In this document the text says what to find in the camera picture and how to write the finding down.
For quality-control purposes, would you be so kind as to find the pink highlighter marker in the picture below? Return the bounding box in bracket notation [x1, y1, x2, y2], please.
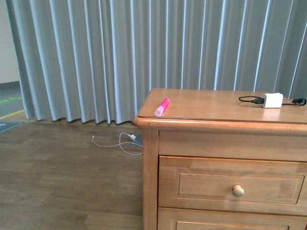
[154, 98, 170, 116]

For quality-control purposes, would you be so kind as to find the wooden top drawer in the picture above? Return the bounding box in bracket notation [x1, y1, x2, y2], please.
[158, 156, 307, 216]

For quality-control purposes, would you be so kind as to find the wooden drawer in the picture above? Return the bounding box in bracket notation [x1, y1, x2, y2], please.
[157, 208, 307, 230]
[158, 156, 307, 216]

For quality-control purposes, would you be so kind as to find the wooden lower drawer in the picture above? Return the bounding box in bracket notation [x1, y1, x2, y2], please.
[157, 208, 307, 230]

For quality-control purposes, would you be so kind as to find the round wooden drawer knob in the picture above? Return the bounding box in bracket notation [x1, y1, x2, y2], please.
[232, 184, 245, 197]

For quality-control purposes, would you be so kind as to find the grey floor socket cover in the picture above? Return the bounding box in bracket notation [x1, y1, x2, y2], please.
[130, 134, 142, 147]

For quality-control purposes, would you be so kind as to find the wooden nightstand cabinet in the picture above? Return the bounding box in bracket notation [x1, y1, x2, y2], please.
[134, 89, 307, 230]

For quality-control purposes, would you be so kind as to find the grey pleated curtain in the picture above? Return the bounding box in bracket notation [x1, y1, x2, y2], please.
[6, 0, 307, 123]

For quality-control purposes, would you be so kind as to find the white power adapter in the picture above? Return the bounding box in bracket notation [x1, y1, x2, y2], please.
[261, 92, 283, 108]

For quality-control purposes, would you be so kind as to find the grey floor sign mat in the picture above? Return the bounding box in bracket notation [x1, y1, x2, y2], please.
[0, 121, 22, 133]

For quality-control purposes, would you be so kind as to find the white charging cable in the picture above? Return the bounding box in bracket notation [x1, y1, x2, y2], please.
[92, 132, 143, 156]

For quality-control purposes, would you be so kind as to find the black usb cable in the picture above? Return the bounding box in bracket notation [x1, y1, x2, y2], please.
[238, 95, 307, 106]

